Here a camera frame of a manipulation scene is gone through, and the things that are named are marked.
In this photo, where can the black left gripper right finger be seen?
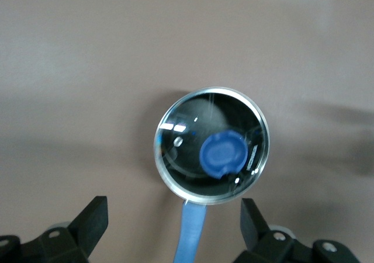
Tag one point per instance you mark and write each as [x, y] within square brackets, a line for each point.
[252, 225]

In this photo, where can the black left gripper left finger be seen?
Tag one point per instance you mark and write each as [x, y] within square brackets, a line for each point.
[92, 225]

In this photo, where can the glass lid with blue knob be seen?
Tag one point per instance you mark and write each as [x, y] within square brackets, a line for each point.
[223, 153]

